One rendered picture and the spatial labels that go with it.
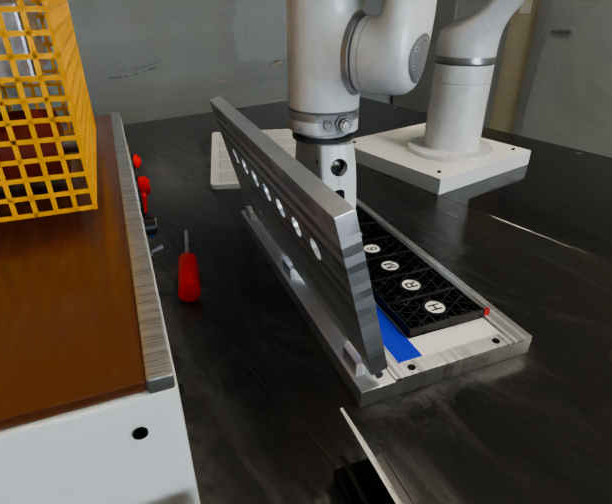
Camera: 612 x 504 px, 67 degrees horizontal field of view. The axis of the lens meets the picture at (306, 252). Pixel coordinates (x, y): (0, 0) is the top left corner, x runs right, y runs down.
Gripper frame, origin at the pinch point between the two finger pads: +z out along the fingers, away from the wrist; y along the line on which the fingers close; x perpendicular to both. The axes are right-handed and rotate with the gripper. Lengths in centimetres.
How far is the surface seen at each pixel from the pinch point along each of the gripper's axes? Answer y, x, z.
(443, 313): -18.5, -7.0, 1.0
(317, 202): -21.5, 9.8, -16.4
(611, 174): 12, -74, 4
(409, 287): -12.8, -6.2, 0.9
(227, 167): 44.8, 2.9, 3.2
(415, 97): 238, -177, 36
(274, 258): 2.0, 6.2, 2.2
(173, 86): 223, -8, 16
